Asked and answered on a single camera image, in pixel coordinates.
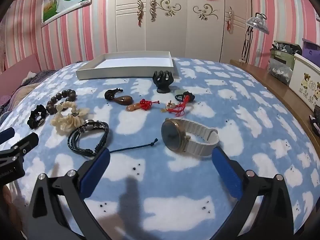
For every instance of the clear plastic bag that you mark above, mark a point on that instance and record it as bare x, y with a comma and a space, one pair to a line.
281, 67

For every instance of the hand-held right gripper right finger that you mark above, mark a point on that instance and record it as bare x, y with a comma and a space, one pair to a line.
227, 172

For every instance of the black hand-shaped jewelry stand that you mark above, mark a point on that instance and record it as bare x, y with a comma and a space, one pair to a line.
162, 80

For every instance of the black object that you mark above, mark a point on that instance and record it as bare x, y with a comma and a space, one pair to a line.
315, 121

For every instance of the blue blanket with white bears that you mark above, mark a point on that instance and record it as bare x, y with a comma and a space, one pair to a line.
155, 180

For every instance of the wristwatch with white band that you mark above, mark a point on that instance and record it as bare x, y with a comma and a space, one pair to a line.
172, 135

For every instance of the white wardrobe with gold ornaments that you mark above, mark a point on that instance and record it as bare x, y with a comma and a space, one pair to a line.
185, 35

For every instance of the wooden bed frame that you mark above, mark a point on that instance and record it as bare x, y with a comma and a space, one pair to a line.
282, 92

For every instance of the pale green jade pendant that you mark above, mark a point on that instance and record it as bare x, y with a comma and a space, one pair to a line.
180, 94

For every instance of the pink headboard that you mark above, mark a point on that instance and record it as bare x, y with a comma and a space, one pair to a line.
20, 63

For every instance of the white shallow tray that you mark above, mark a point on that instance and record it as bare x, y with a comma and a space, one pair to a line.
125, 71

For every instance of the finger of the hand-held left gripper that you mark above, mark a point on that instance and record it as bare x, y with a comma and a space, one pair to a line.
6, 135
23, 143

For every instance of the framed wedding picture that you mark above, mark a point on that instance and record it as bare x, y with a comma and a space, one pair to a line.
65, 0

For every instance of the orange gourd pendant red knot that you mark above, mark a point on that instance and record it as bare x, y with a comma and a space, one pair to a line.
143, 104

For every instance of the purple storage box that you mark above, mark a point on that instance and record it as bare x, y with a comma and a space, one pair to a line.
311, 50

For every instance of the red hanging tassel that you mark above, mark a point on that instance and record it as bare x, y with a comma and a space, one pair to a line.
229, 22
140, 15

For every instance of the dark patterned bag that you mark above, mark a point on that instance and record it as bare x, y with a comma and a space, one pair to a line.
285, 47

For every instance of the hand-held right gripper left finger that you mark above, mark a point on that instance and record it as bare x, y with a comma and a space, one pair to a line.
96, 172

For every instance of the white box with bear print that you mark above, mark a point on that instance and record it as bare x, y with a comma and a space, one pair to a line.
306, 77

